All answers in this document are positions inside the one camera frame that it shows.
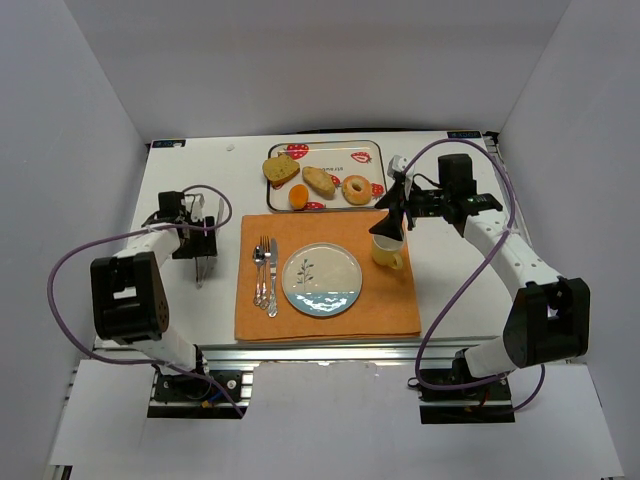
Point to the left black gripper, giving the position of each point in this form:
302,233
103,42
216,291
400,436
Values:
201,247

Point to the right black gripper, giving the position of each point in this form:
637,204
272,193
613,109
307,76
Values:
409,205

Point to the oblong bread roll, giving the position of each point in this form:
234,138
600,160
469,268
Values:
319,181

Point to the small orange bun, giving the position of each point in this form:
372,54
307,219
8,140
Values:
298,197

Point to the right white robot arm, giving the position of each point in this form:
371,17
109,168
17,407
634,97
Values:
550,316

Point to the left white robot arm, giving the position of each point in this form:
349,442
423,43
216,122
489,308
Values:
130,305

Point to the herb bread slice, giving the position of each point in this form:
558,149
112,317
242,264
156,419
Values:
280,169

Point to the yellow mug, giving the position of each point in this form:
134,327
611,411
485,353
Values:
387,252

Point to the bagel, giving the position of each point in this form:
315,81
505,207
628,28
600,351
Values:
357,190

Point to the silver spoon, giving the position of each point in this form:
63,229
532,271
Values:
258,260

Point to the silver fork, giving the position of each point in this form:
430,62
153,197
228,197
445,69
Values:
264,287

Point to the strawberry pattern tray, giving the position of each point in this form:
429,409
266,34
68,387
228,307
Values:
340,159

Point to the orange placemat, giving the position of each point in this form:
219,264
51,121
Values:
386,307

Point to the silver knife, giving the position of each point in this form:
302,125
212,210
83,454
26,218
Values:
272,308

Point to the ceramic plate with plant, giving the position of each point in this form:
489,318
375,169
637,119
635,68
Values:
322,280

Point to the right blue table label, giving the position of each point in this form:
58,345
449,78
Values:
464,134

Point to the blue table label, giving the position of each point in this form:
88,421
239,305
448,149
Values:
168,143
464,134

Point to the left blue table label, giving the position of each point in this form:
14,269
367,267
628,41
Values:
168,143

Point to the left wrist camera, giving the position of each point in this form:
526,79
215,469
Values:
196,213

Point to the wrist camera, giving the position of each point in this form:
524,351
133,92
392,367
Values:
196,213
401,175

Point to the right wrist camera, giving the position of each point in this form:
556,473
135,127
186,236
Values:
401,175

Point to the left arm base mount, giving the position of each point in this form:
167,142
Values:
186,398

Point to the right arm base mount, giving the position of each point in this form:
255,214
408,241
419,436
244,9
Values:
485,404

